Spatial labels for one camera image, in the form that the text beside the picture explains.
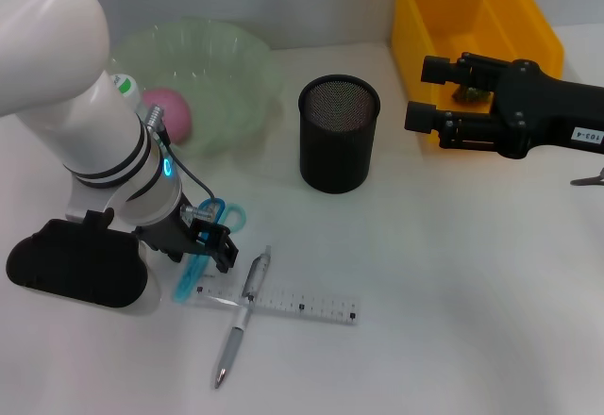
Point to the yellow plastic storage bin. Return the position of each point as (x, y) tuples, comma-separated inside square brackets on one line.
[(472, 9)]

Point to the silver ballpoint pen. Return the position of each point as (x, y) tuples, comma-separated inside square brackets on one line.
[(236, 335)]

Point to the blue sheathed scissors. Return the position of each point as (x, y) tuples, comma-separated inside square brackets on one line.
[(186, 283)]

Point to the black mesh pen holder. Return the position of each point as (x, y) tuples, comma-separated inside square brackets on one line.
[(337, 151)]

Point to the green plastic wrapper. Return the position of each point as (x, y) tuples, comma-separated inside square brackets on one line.
[(467, 94)]

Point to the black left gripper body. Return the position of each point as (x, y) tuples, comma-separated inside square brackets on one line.
[(170, 236)]

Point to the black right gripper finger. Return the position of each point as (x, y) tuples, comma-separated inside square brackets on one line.
[(420, 117), (436, 70)]

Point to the pink toy peach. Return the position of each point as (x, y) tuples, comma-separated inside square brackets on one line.
[(174, 108)]

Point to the transparent plastic ruler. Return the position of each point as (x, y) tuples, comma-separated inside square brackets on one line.
[(307, 306)]

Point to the clear green-labelled water bottle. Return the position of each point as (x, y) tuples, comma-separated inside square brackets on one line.
[(127, 87)]

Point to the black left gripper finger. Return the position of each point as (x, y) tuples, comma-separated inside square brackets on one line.
[(227, 252), (212, 232)]

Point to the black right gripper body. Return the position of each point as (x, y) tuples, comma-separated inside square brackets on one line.
[(542, 113)]

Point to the translucent green plastic fruit bowl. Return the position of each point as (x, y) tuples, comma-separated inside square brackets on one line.
[(222, 71)]

